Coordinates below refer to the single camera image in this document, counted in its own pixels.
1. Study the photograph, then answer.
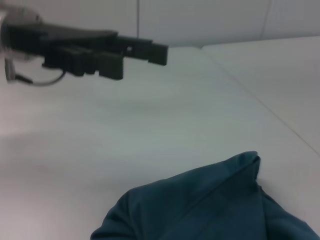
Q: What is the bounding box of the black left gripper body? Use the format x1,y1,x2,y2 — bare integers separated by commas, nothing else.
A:
4,21,119,77

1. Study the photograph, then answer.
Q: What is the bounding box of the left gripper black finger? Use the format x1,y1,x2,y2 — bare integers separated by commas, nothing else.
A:
114,35,169,68
98,50,125,81

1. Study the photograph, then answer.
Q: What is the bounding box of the thin left arm cable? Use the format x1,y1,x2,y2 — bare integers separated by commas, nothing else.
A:
4,56,68,88

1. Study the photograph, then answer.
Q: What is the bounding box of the teal t-shirt with FREE print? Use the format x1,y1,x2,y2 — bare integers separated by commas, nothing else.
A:
89,150,320,240

